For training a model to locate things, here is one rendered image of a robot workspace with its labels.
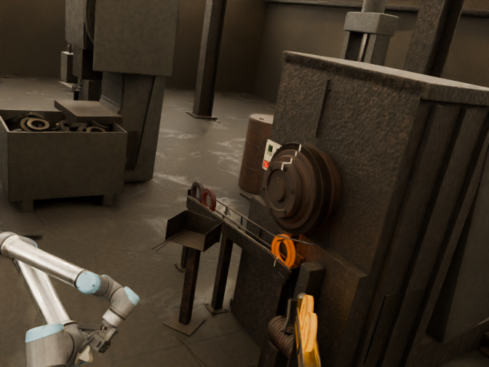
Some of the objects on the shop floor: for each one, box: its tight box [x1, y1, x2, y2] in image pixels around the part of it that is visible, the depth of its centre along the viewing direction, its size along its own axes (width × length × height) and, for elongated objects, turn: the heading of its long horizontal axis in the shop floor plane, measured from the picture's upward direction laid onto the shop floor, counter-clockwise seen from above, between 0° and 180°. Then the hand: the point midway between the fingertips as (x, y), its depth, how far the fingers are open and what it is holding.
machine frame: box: [229, 50, 489, 367], centre depth 254 cm, size 73×108×176 cm
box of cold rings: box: [0, 109, 128, 213], centre depth 428 cm, size 103×83×79 cm
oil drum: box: [238, 114, 274, 195], centre depth 537 cm, size 59×59×89 cm
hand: (76, 360), depth 191 cm, fingers closed
